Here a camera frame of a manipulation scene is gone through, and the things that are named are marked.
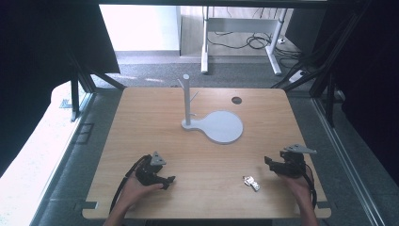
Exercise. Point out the person's right hand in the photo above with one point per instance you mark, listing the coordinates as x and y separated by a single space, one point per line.
298 188

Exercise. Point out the aluminium rail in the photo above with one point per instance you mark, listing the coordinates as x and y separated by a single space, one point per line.
345 163

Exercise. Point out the white power strip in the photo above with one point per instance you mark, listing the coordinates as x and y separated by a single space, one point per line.
297 76

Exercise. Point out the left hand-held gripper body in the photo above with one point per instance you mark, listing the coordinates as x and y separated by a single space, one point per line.
147 171

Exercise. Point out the person's left hand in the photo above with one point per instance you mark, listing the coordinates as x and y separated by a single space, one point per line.
138 191

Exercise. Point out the black metal frame strut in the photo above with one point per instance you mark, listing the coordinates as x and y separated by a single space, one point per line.
82 80
326 72

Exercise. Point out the black curtain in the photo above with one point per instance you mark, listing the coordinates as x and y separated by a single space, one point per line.
367 78
47 47

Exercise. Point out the white cabinet panel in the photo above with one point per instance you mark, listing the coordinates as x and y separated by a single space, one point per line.
139 28

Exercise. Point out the small silver metal trinket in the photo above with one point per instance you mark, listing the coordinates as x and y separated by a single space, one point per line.
252 183

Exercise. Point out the white metal desk frame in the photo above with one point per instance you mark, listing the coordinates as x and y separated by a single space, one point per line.
241 25

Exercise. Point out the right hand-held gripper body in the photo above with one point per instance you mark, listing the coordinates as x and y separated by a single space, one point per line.
293 163

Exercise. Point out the white stand with round base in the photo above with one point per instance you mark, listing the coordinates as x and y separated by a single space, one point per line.
219 125

